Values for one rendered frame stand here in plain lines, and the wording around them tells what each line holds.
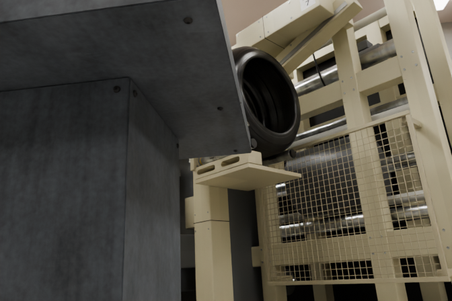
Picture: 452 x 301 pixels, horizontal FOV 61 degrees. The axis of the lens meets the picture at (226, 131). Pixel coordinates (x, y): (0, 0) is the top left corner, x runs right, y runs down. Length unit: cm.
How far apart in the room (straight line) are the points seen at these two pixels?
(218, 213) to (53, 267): 153
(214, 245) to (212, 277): 14
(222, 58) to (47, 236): 28
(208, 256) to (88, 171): 149
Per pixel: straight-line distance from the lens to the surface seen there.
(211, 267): 190
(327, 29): 224
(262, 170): 168
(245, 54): 184
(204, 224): 194
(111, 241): 44
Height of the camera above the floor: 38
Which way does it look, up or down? 20 degrees up
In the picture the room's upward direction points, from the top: 3 degrees counter-clockwise
